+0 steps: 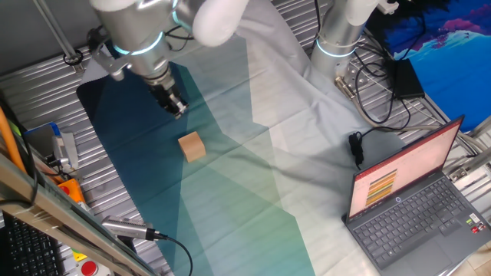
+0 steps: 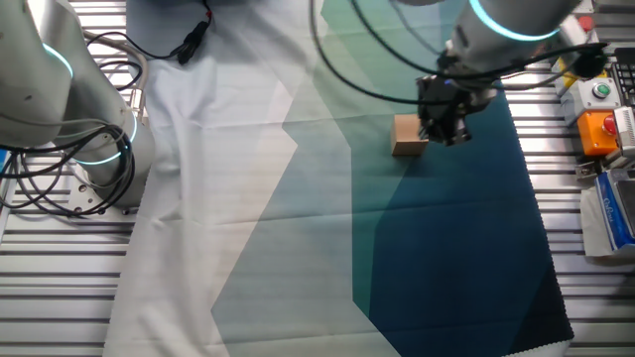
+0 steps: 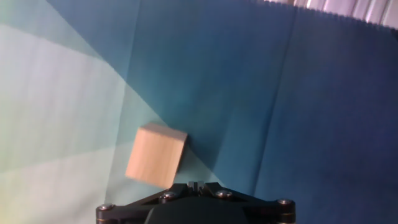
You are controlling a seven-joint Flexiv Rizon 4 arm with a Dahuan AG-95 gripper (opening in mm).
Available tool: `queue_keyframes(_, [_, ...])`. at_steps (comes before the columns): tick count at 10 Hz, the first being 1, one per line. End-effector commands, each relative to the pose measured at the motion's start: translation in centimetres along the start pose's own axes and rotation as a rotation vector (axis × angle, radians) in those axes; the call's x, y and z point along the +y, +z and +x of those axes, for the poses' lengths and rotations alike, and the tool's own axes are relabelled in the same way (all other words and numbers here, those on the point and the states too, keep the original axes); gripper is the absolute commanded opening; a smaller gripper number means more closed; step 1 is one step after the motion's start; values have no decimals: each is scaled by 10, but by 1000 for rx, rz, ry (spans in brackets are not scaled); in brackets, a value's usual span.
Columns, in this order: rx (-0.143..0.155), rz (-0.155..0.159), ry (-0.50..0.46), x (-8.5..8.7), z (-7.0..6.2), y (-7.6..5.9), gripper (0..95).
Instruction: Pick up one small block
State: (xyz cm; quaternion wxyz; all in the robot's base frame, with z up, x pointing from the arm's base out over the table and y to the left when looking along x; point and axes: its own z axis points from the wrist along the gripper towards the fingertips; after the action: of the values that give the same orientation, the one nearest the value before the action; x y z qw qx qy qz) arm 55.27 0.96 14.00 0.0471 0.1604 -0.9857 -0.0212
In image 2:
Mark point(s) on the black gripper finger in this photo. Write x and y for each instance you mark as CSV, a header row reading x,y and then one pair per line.
x,y
432,129
457,131

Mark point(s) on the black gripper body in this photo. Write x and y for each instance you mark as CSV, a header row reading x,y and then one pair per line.
x,y
441,96

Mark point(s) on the small wooden block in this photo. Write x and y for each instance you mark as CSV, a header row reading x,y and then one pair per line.
x,y
406,136

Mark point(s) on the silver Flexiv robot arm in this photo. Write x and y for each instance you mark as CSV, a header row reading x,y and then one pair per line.
x,y
35,74

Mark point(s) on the orange box red button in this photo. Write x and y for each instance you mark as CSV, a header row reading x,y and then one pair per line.
x,y
593,134

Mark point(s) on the grey metal clamp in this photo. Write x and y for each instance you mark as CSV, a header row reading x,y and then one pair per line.
x,y
588,168

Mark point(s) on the grey box small green button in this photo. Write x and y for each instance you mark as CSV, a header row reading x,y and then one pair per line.
x,y
601,90

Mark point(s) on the blue and white box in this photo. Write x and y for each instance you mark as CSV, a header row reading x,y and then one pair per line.
x,y
590,223

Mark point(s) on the grey box red button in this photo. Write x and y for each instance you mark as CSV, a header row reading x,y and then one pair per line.
x,y
586,23

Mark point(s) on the blue white packet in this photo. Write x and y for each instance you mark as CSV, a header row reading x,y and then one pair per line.
x,y
612,213

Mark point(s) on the black keyboard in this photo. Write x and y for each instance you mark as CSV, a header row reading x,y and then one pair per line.
x,y
626,74

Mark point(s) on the blue green white tablecloth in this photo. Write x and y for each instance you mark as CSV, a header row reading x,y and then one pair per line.
x,y
278,223

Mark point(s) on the silver ribbed depth camera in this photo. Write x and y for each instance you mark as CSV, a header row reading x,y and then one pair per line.
x,y
626,130

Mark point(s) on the plain grey switch box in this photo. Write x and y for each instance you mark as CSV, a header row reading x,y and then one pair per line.
x,y
588,6

